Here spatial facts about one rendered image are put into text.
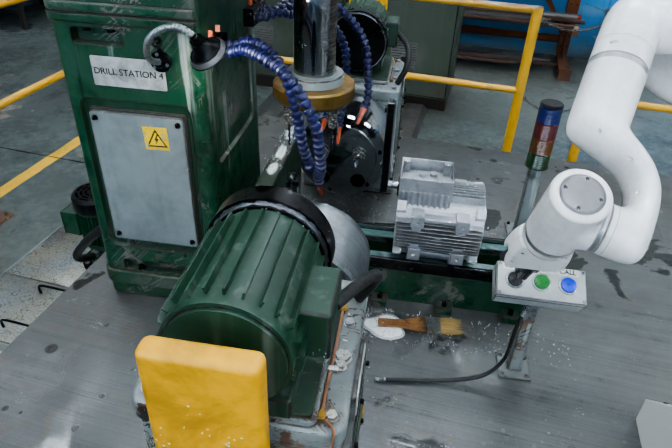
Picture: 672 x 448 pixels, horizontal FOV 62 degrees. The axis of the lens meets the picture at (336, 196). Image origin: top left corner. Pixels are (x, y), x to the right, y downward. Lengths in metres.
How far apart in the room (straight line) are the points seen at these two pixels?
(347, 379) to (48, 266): 1.68
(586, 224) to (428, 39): 3.64
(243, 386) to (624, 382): 1.01
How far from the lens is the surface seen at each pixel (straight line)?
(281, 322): 0.64
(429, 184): 1.27
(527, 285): 1.16
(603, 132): 0.91
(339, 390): 0.79
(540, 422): 1.28
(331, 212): 1.10
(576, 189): 0.82
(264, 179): 1.24
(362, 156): 1.51
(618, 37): 1.00
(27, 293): 2.22
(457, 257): 1.32
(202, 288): 0.63
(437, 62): 4.42
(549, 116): 1.57
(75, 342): 1.43
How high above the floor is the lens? 1.77
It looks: 32 degrees down
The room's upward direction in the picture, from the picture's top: 2 degrees clockwise
